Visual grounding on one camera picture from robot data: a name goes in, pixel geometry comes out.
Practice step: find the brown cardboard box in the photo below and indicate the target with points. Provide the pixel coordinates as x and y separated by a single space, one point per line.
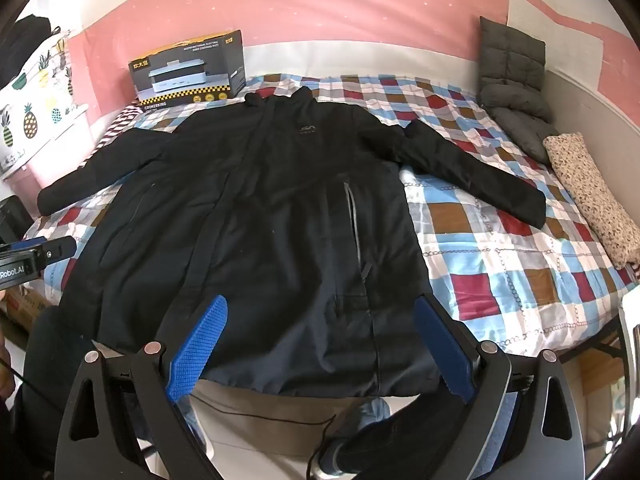
22 307

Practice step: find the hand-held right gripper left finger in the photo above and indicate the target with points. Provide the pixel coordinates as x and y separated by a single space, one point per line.
197 350

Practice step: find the floral rolled pillow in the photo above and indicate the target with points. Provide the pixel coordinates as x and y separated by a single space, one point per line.
590 195

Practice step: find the checkered bed sheet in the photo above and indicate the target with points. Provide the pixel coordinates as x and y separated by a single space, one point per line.
500 240

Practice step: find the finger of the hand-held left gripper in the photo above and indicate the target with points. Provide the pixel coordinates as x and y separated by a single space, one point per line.
60 248

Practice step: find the grey quilted cushion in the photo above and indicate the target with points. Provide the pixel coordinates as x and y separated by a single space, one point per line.
510 90

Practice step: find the red white striped cloth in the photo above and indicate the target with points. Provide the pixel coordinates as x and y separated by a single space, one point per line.
117 127

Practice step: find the black appliance cardboard box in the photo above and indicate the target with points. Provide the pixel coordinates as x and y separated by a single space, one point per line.
187 70

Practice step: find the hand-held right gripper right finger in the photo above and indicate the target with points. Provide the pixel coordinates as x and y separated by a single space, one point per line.
445 347

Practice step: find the black jacket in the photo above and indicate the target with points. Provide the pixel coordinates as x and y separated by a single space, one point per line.
280 220

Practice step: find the grey blue shoe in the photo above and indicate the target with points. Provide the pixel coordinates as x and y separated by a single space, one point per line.
337 457

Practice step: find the black bag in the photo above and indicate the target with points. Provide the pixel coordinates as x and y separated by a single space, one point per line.
25 40

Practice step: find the pineapple print cloth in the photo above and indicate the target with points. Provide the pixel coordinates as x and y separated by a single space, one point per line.
35 110

